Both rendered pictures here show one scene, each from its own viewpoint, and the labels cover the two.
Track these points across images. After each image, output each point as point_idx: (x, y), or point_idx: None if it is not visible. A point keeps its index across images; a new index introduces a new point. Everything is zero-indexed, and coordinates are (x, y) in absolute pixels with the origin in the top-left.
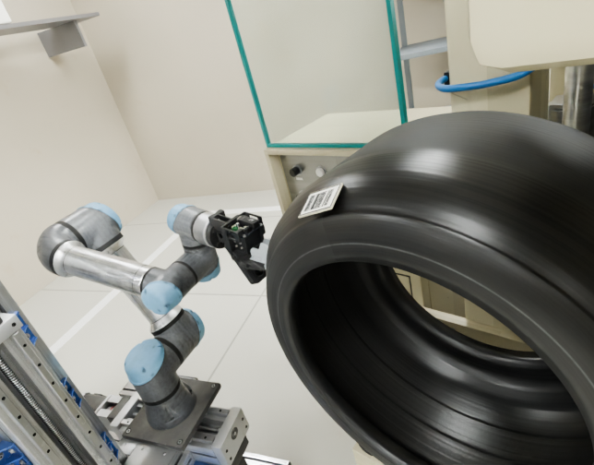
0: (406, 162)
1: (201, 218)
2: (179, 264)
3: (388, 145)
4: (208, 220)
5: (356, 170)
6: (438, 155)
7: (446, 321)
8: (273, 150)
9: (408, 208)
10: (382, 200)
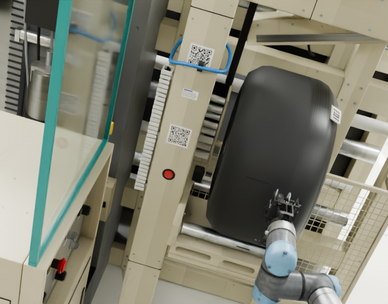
0: (323, 88)
1: (290, 227)
2: (303, 273)
3: (305, 91)
4: (289, 222)
5: (326, 99)
6: (316, 82)
7: (184, 212)
8: (53, 256)
9: (334, 97)
10: (334, 100)
